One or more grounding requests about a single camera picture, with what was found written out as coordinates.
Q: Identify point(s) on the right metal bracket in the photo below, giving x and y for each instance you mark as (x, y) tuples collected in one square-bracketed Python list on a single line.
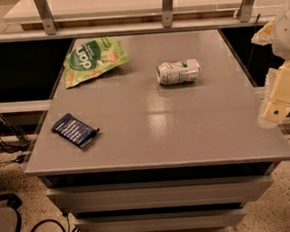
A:
[(245, 11)]

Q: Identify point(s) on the metal bracket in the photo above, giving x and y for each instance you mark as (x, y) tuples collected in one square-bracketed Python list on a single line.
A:
[(46, 17), (245, 11), (166, 13)]

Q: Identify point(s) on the white 7up soda can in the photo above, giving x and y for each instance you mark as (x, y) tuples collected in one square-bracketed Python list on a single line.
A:
[(178, 72)]

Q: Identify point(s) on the top grey drawer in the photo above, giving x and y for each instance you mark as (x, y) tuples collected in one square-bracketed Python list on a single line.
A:
[(160, 194)]

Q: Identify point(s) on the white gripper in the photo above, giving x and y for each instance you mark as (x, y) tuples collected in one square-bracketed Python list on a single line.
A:
[(286, 36)]

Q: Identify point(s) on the dark blue snack packet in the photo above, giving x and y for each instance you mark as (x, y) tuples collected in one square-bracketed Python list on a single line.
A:
[(74, 130)]

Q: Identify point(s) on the grey drawer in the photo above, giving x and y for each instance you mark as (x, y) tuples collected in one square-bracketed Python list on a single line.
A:
[(160, 194), (163, 221)]

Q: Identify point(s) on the black chair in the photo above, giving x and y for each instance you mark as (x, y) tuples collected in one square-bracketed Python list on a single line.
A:
[(10, 220)]

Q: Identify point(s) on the grey drawer cabinet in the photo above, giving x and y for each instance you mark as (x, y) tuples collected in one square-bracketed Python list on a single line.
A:
[(148, 132)]

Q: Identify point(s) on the green snack chip bag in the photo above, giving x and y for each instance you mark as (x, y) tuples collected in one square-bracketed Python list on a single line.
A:
[(93, 58)]

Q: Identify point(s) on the middle grey drawer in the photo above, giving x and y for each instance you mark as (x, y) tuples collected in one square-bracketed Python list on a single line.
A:
[(163, 221)]

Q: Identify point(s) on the left metal bracket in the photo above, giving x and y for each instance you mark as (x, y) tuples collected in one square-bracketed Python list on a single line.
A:
[(46, 17)]

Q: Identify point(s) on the middle metal bracket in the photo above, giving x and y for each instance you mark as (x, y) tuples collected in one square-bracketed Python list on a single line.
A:
[(166, 13)]

